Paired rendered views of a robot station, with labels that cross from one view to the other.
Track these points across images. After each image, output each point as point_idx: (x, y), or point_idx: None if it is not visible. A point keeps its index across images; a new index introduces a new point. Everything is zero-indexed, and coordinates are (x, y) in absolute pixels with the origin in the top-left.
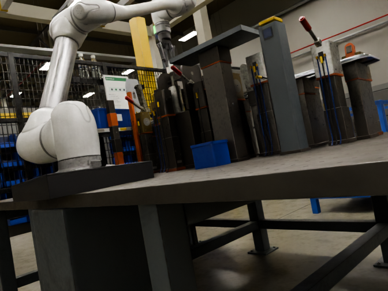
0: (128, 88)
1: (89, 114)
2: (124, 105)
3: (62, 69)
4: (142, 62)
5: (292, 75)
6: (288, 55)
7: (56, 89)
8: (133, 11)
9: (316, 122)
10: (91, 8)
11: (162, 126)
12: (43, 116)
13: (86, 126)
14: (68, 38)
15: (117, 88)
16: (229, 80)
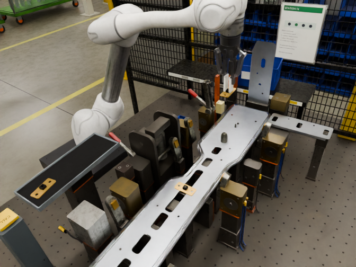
0: (256, 53)
1: (79, 130)
2: (301, 49)
3: (108, 71)
4: None
5: (21, 264)
6: (13, 252)
7: (104, 85)
8: (147, 24)
9: None
10: (92, 37)
11: None
12: (95, 103)
13: (76, 137)
14: (113, 43)
15: (299, 22)
16: (73, 201)
